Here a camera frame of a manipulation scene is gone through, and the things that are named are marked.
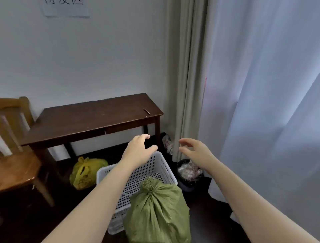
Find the person's right hand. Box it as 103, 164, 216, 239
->
178, 138, 216, 176

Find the person's left hand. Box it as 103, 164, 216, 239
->
120, 134, 158, 172

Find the white plastic perforated basket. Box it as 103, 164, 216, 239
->
96, 151, 178, 235

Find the green woven sack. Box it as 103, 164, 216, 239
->
122, 177, 192, 243

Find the person's right forearm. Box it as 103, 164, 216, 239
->
204, 163, 319, 243

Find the person's left forearm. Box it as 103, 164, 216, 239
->
41, 160, 144, 243

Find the yellow plastic bag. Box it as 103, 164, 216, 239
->
69, 157, 109, 191

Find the white red floral cloth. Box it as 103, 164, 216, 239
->
162, 135, 175, 156

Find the black trash bin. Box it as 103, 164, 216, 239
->
177, 159, 205, 193

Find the dark brown wooden table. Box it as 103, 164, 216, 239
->
19, 93, 164, 183

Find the beige curtain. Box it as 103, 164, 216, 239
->
164, 0, 209, 163

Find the white sheer curtain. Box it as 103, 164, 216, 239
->
197, 0, 320, 226

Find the light wooden chair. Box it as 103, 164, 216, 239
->
0, 96, 55, 208

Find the white trash with strings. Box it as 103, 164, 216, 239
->
178, 161, 203, 181

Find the white paper wall sign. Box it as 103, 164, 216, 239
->
40, 0, 90, 18

